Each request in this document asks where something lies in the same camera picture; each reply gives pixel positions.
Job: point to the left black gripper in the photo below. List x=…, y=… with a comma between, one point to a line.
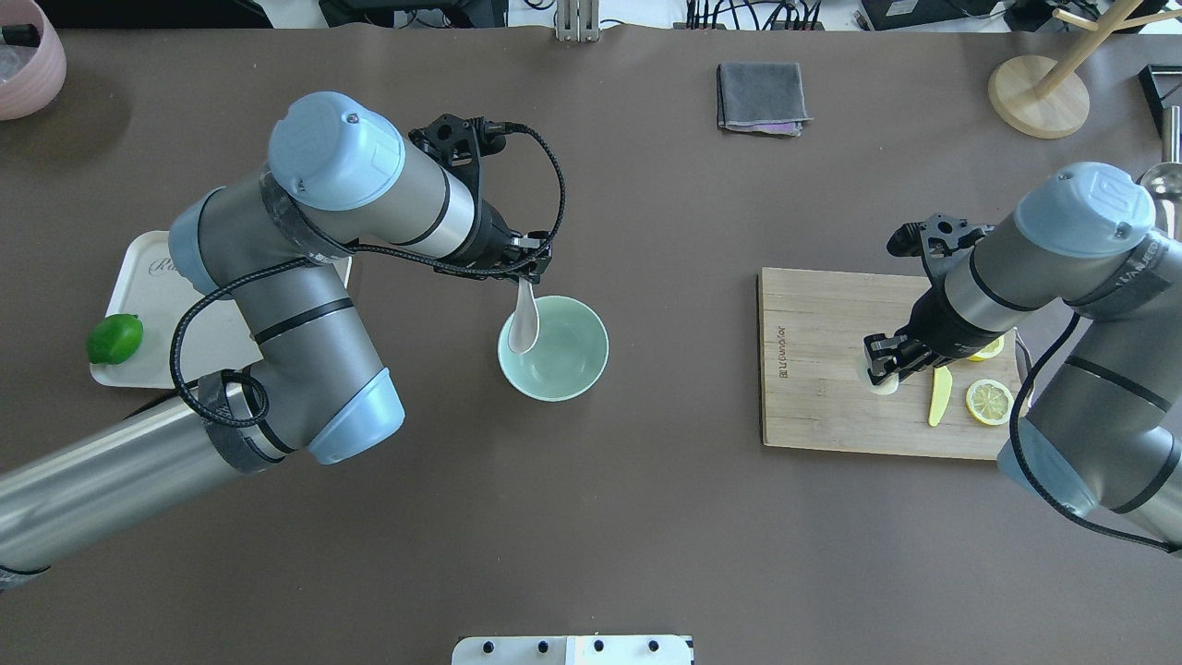
x=492, y=242

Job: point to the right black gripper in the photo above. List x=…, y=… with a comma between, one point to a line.
x=931, y=330

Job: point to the white ceramic spoon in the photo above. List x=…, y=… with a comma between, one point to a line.
x=524, y=326

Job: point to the white steamed bun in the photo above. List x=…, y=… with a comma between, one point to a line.
x=885, y=384

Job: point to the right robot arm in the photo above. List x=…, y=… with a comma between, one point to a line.
x=1086, y=433

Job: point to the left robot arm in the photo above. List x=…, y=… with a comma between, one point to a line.
x=274, y=358

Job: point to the pale green bowl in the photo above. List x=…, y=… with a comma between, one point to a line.
x=569, y=356

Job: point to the yellow plastic knife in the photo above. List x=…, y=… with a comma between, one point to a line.
x=940, y=395

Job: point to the bamboo cutting board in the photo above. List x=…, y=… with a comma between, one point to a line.
x=812, y=324

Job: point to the lemon half upper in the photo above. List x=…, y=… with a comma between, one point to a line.
x=991, y=350

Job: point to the lemon slice lower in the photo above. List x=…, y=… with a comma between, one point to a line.
x=989, y=402

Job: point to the folded grey cloth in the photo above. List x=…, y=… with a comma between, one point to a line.
x=761, y=98

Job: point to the wooden mug tree stand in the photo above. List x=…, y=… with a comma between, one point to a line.
x=1045, y=98

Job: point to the metal ladle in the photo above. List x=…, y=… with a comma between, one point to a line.
x=1163, y=180

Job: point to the cream rabbit tray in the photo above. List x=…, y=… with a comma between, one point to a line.
x=149, y=288

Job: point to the white control box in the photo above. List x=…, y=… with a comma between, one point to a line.
x=642, y=648

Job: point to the green lime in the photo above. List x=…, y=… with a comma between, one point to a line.
x=115, y=339

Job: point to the pink basket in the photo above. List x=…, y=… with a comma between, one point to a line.
x=32, y=75

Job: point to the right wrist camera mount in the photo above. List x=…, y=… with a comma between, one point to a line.
x=941, y=242

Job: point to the black frame stand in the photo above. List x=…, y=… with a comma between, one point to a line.
x=1160, y=85

